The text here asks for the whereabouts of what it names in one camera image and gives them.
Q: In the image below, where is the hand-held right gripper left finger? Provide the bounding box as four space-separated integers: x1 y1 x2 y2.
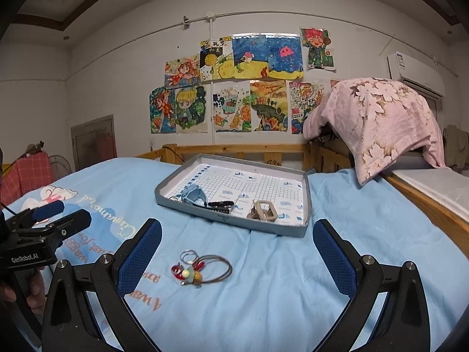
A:
41 218 163 352

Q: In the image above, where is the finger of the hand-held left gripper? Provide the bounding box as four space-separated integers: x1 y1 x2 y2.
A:
7 200 66 228
16 209 92 244

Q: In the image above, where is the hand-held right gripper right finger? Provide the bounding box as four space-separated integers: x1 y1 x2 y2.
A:
312 219 431 352

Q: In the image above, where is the brown cord bracelet with beads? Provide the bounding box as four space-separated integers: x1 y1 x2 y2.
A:
170 254 234 287

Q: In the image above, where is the beige hair claw clip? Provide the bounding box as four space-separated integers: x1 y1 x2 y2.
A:
246 199 280 223

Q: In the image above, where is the light blue smartwatch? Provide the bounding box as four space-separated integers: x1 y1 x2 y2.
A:
169 185 209 208

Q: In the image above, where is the small black accessory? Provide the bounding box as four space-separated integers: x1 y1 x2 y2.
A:
207 200 236 214

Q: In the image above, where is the grey cardboard tray box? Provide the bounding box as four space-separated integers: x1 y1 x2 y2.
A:
154 154 312 238

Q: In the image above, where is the person's left hand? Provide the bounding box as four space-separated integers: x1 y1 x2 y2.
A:
0 268 46 317

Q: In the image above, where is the red checked cloth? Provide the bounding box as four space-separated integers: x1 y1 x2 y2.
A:
0 150 54 206

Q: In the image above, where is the round standing fan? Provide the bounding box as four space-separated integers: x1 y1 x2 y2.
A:
47 155 72 180

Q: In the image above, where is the brown wooden door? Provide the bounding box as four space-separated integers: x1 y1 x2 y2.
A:
71 115 118 171

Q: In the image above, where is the light blue printed bedsheet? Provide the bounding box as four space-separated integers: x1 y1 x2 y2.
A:
0 156 469 352

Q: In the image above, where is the white mattress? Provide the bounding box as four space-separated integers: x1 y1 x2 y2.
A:
390 167 469 224

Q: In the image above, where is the dark clothes pile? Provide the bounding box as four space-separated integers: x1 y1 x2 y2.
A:
314 125 350 143

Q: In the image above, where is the wooden bed headboard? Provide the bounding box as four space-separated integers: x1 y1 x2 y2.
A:
135 143 354 173

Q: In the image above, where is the pink floral blanket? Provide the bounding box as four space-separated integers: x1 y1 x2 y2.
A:
302 77 446 186

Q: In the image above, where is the beige hanging clothing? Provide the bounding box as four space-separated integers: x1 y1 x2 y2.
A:
443 125 469 171

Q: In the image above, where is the white air conditioner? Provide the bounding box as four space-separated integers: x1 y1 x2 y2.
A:
387 52 445 98

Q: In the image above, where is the wooden bed side rail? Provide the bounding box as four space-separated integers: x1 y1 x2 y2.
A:
381 172 469 259

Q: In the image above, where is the group of wall drawings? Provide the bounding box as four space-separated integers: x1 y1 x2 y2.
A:
148 26 339 135

